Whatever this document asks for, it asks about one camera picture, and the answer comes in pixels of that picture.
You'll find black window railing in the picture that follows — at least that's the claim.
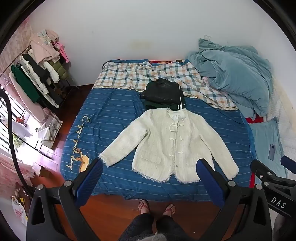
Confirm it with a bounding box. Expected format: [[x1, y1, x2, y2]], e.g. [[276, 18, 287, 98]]
[[0, 83, 50, 160]]

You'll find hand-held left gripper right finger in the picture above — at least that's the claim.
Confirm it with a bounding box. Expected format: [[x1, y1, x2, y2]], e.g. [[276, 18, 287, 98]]
[[196, 159, 272, 241]]

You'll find plaid blanket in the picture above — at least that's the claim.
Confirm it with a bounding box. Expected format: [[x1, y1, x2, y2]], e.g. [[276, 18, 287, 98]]
[[92, 59, 238, 110]]

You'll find person's left leg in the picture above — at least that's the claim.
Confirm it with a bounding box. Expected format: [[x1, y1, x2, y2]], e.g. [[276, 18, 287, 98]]
[[118, 199, 155, 241]]

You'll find person's right leg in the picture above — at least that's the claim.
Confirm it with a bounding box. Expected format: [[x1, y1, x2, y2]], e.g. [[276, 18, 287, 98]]
[[155, 203, 186, 241]]

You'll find white fuzzy jacket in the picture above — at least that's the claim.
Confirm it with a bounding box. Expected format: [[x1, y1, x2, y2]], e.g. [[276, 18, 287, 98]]
[[98, 108, 239, 184]]

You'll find olive puffer jacket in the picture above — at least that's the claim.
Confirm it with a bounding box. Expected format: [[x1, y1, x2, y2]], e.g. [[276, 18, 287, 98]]
[[51, 61, 69, 81]]

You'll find white plastic bag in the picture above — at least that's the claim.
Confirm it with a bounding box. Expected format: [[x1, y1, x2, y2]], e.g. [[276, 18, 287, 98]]
[[11, 196, 28, 227]]

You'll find cardboard box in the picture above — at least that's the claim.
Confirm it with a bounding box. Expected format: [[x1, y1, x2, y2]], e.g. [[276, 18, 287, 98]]
[[32, 161, 51, 178]]

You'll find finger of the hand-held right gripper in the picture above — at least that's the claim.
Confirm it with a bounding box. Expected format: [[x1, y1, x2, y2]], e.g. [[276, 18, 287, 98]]
[[250, 159, 287, 185], [280, 156, 296, 174]]

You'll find red cloth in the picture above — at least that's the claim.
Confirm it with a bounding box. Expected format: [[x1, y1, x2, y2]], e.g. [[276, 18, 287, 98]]
[[245, 115, 265, 124]]

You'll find blue striped bed sheet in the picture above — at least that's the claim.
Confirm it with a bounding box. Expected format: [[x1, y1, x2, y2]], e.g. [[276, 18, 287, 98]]
[[60, 88, 255, 202]]

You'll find white knitted blanket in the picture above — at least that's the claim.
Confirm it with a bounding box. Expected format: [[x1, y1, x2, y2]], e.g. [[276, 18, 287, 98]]
[[266, 79, 296, 160]]

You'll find black clothes rack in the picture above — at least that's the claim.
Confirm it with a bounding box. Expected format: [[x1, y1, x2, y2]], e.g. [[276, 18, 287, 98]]
[[0, 44, 80, 112]]

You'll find black cable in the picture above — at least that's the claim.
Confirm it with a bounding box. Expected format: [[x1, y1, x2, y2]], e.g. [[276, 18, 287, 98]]
[[0, 89, 35, 192]]

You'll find pink coat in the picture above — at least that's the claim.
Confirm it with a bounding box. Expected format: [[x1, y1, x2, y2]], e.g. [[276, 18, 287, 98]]
[[30, 30, 61, 63]]

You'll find light blue pillow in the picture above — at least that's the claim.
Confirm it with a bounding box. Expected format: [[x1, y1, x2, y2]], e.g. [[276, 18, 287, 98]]
[[250, 116, 288, 179]]

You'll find person's leg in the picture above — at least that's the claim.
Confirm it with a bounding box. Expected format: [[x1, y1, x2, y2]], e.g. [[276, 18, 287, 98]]
[[118, 199, 155, 241], [155, 203, 186, 241]]

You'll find green hanging garment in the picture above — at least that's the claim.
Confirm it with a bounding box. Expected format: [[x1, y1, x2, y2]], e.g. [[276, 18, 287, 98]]
[[10, 64, 40, 104]]

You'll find floral print white bag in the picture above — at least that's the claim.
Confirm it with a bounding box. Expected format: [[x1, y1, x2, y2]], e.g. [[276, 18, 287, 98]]
[[37, 113, 63, 149]]

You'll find blue-grey duvet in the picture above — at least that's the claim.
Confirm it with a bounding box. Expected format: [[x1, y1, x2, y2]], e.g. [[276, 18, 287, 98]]
[[186, 38, 273, 120]]

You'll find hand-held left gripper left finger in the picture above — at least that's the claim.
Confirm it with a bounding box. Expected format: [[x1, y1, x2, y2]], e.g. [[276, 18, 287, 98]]
[[26, 158, 104, 241]]

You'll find black scarf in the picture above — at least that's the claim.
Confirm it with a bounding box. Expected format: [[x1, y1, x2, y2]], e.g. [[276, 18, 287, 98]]
[[22, 54, 50, 81]]

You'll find white puffer jacket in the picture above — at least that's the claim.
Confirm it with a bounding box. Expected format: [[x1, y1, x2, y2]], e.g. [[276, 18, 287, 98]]
[[43, 61, 60, 82]]

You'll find pink plush toy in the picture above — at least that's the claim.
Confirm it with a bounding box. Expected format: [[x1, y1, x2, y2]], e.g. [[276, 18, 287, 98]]
[[54, 41, 70, 63]]

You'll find grey smartphone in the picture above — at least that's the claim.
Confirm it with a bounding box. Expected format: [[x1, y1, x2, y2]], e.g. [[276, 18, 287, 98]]
[[268, 143, 276, 161]]

